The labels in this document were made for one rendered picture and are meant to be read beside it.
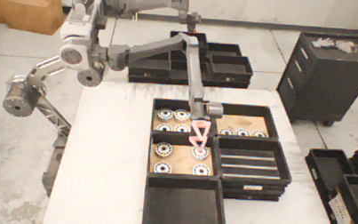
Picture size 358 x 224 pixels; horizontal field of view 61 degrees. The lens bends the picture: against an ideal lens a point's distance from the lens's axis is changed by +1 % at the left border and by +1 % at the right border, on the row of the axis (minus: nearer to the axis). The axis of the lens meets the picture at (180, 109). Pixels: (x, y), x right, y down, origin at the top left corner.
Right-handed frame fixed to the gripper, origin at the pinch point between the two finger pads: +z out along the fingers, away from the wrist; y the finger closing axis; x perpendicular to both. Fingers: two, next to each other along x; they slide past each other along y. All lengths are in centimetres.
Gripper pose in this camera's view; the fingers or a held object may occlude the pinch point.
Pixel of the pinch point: (201, 144)
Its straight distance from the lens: 109.7
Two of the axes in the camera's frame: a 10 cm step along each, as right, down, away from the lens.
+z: 0.3, 7.0, -7.1
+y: -1.0, 7.1, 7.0
